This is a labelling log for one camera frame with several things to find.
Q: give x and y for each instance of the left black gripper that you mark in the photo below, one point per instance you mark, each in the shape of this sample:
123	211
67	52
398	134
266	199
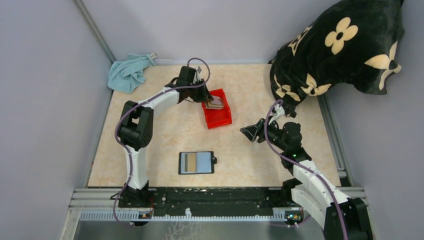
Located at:
205	95

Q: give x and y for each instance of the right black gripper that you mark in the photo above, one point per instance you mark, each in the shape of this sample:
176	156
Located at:
253	131

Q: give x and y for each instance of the silver VIP card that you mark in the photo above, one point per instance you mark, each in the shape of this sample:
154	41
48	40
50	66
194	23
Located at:
216	102

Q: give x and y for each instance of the red plastic bin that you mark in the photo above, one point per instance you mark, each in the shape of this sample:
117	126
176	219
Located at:
215	118

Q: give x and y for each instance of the black leather card holder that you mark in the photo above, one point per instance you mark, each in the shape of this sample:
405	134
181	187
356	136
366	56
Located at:
205	163

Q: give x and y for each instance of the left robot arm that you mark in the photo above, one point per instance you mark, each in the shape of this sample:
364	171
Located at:
134	131

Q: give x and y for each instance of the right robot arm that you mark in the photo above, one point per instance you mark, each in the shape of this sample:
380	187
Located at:
341	217

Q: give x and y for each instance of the stack of credit cards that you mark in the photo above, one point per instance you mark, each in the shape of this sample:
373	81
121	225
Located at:
208	107

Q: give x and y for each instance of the light blue cloth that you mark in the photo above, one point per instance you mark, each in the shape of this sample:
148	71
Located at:
125	76

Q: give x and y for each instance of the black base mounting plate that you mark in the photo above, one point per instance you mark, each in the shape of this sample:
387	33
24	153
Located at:
208	201

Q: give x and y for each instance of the black floral blanket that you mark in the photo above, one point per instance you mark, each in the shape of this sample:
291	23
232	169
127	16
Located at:
352	42

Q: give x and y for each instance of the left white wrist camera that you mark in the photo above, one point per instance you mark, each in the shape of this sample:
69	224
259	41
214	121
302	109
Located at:
198	72

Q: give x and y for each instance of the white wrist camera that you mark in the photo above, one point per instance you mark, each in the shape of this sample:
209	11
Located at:
198	72
276	113

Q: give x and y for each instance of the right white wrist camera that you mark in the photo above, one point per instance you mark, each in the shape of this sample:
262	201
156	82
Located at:
276	113

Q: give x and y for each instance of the aluminium front rail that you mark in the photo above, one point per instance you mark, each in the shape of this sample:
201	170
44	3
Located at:
97	204

